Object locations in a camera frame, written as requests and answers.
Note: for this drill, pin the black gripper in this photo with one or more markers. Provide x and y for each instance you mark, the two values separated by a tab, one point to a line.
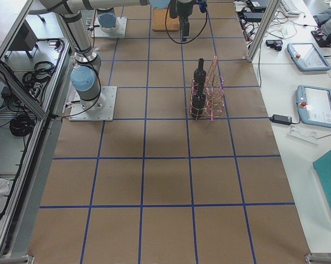
183	10

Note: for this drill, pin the far dark wine bottle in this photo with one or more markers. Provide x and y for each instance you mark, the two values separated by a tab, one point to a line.
200	73

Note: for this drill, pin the black power adapter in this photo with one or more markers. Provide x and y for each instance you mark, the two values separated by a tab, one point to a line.
281	119

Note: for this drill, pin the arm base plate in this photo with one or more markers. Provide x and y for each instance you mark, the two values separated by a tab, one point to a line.
117	32
102	109

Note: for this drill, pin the far teach pendant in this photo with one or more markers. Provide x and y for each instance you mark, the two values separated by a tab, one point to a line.
307	57

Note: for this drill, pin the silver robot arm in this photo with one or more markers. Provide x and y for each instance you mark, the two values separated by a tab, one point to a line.
107	20
69	13

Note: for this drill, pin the clear acrylic piece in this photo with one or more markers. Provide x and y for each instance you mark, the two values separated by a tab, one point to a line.
308	136

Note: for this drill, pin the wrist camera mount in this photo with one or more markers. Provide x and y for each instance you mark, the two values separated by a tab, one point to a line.
202	4

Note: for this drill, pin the teach pendant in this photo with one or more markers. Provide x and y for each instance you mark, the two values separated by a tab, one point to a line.
314	105
307	57

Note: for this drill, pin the near dark wine bottle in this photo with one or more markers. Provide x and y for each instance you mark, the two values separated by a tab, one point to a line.
198	101

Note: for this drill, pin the aluminium frame post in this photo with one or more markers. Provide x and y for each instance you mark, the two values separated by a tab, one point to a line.
264	25

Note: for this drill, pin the wooden tray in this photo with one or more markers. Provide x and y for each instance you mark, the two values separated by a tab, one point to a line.
161	21

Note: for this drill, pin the dark wine bottle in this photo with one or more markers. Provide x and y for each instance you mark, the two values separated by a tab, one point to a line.
198	101
200	73

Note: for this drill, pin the near teach pendant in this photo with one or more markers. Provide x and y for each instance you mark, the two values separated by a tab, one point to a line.
314	105

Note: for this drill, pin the copper wire bottle basket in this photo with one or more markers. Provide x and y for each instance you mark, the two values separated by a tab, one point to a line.
214	91

